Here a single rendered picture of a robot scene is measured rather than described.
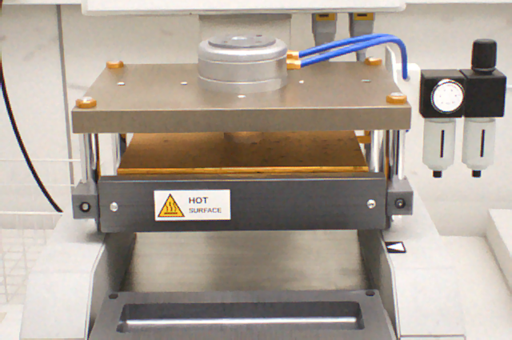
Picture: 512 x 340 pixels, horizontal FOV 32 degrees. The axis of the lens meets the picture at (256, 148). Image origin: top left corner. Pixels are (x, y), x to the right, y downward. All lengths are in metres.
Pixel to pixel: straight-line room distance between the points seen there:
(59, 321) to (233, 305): 0.13
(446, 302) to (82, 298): 0.27
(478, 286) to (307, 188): 0.58
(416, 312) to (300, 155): 0.17
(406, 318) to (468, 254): 0.68
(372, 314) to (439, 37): 0.77
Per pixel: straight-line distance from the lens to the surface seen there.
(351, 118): 0.70
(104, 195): 0.72
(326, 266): 0.85
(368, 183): 0.71
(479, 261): 1.32
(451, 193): 1.40
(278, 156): 0.74
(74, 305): 0.68
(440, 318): 0.67
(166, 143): 0.79
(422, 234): 0.75
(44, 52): 1.39
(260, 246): 0.89
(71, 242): 0.74
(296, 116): 0.70
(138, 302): 0.64
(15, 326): 0.97
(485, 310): 1.18
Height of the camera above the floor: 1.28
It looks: 17 degrees down
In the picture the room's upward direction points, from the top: 1 degrees counter-clockwise
